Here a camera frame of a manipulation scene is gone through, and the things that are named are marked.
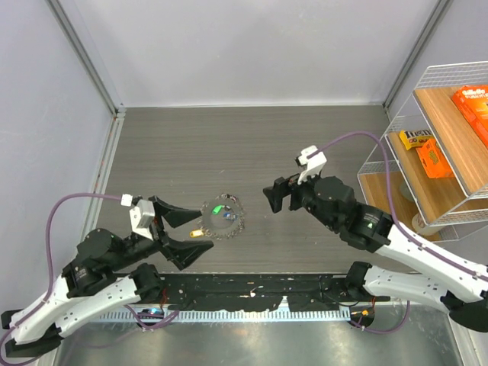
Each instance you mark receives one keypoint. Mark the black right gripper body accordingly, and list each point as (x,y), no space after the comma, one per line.
(298,192)

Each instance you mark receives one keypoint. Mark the yellow key tag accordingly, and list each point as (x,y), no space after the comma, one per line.
(196,233)

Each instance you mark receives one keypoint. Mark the round steel keyring disc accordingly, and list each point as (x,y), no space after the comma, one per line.
(215,226)

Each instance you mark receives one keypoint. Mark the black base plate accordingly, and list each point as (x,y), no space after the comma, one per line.
(255,292)

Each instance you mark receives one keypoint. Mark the orange Reese's box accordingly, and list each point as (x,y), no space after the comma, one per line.
(433,160)

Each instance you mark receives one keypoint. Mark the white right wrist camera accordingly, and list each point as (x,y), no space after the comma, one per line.
(312,161)

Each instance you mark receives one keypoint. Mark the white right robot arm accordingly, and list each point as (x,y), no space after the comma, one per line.
(442,280)

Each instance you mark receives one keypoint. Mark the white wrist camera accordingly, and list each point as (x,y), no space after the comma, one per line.
(142,214)
(312,161)

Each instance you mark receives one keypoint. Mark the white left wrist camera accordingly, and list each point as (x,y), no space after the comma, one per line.
(142,214)

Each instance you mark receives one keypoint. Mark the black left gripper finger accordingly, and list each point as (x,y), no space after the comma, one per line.
(172,215)
(183,254)

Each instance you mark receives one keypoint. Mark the orange Gillette box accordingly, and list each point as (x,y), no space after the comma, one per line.
(471,101)

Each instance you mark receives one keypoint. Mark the white wire shelf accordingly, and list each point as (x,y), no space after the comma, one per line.
(441,209)

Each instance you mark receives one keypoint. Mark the white slotted cable duct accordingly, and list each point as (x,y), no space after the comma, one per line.
(281,314)

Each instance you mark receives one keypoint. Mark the green key tag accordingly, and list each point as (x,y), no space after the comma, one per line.
(217,209)

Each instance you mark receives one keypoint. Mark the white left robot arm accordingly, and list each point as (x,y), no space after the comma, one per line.
(107,272)

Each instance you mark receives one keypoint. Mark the yellow M&M's bag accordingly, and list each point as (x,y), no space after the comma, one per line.
(414,138)

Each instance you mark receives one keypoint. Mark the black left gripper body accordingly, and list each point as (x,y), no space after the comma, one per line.
(157,229)

